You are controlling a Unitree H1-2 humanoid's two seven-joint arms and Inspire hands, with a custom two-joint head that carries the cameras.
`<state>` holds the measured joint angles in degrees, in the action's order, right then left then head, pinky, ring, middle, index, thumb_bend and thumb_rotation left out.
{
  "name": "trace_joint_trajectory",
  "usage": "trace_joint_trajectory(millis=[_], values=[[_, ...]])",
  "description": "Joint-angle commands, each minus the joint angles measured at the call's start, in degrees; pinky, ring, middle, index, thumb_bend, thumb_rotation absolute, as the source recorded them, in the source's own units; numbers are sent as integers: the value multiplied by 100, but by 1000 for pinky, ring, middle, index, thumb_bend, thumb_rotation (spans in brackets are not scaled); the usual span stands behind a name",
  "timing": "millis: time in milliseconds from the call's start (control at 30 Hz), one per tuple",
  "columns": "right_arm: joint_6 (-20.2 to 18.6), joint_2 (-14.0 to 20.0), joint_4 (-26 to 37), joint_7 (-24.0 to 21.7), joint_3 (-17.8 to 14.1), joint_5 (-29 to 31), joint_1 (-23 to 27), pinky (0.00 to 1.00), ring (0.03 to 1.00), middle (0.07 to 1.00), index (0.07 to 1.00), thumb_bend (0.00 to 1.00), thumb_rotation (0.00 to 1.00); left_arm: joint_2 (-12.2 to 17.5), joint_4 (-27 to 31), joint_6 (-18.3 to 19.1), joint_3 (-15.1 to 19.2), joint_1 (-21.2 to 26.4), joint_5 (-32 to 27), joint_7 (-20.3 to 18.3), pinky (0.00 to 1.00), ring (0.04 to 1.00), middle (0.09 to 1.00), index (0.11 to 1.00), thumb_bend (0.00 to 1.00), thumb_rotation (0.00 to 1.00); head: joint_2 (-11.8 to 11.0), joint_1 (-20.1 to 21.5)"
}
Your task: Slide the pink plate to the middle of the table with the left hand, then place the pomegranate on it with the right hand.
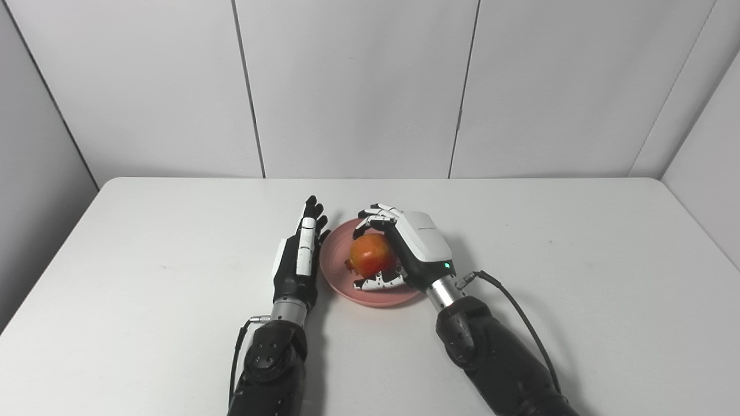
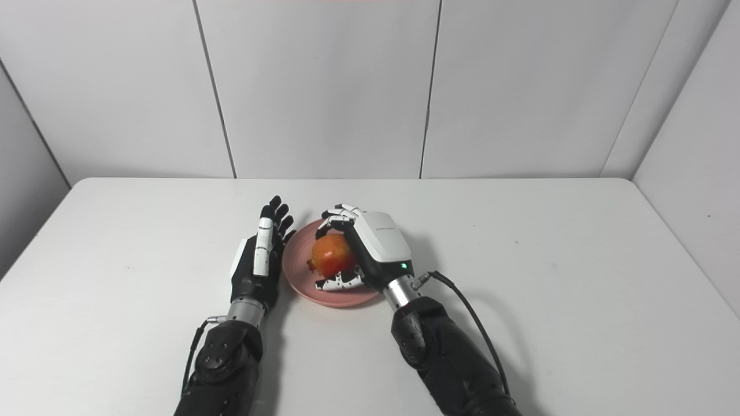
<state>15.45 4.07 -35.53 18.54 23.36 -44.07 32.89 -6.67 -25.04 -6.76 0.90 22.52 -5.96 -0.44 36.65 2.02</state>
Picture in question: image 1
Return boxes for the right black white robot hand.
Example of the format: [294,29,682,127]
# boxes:
[352,203,454,292]

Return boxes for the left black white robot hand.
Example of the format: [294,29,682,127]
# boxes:
[272,195,332,313]

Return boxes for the pink plate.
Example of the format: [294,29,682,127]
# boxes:
[319,217,426,308]

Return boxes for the red pomegranate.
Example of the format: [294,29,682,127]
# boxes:
[345,232,399,279]

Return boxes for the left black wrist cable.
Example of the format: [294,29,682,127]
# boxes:
[227,315,272,411]

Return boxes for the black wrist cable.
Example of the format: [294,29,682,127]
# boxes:
[457,270,563,396]
[227,315,272,411]

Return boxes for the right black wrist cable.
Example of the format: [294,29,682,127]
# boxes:
[457,270,563,396]

